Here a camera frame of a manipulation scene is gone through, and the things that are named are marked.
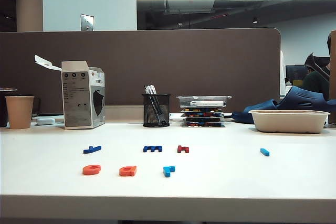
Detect light blue letter r magnet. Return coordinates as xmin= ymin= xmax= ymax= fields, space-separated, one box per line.
xmin=162 ymin=166 xmax=176 ymax=178

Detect orange letter a magnet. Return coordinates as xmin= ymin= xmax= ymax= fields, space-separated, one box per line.
xmin=119 ymin=166 xmax=138 ymax=177

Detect orange letter c magnet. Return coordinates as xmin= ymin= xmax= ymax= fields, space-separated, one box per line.
xmin=82 ymin=165 xmax=101 ymax=176

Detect teal letter magnet tray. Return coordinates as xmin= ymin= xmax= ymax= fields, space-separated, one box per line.
xmin=180 ymin=106 xmax=223 ymax=113
xmin=181 ymin=111 xmax=224 ymax=118
xmin=182 ymin=116 xmax=224 ymax=123

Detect stack of clear letter boxes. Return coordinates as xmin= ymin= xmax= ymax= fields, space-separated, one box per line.
xmin=181 ymin=121 xmax=226 ymax=128

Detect dark blue letter m magnet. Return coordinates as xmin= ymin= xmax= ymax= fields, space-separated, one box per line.
xmin=143 ymin=145 xmax=162 ymax=153

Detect dark blue letter y magnet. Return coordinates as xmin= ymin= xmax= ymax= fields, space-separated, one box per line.
xmin=83 ymin=145 xmax=102 ymax=154

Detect black mesh pen holder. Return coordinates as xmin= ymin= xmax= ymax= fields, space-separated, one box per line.
xmin=142 ymin=93 xmax=171 ymax=128

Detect clear plastic case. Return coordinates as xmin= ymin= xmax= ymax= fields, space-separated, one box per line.
xmin=175 ymin=95 xmax=233 ymax=109

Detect white capped marker pen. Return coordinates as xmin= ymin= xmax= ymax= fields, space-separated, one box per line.
xmin=149 ymin=84 xmax=169 ymax=126
xmin=143 ymin=85 xmax=162 ymax=124

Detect brown desk partition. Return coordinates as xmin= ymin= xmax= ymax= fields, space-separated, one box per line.
xmin=0 ymin=27 xmax=282 ymax=116

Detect white marker inside case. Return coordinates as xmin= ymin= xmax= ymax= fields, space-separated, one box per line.
xmin=189 ymin=100 xmax=226 ymax=107

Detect white face mask box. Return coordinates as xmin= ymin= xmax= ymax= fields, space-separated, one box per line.
xmin=34 ymin=55 xmax=107 ymax=130

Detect dark blue rubber slipper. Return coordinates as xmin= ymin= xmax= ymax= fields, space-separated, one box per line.
xmin=277 ymin=85 xmax=336 ymax=111
xmin=230 ymin=99 xmax=280 ymax=124

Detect beige pulp food container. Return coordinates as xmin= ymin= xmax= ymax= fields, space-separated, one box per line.
xmin=248 ymin=109 xmax=331 ymax=134

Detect black computer monitor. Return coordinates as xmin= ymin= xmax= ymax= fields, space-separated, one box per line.
xmin=285 ymin=64 xmax=309 ymax=82

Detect person in green sweater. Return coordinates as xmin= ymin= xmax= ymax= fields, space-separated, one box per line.
xmin=301 ymin=32 xmax=333 ymax=98

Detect brown paper cup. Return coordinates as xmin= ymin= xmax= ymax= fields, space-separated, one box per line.
xmin=5 ymin=95 xmax=35 ymax=130

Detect dark grey chair headrest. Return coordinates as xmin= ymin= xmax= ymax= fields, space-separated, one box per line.
xmin=304 ymin=52 xmax=330 ymax=80

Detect brown wooden panel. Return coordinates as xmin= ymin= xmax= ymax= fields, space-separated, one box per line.
xmin=329 ymin=29 xmax=336 ymax=124

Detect metal wall switch plate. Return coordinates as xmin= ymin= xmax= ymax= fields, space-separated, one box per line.
xmin=80 ymin=13 xmax=95 ymax=31

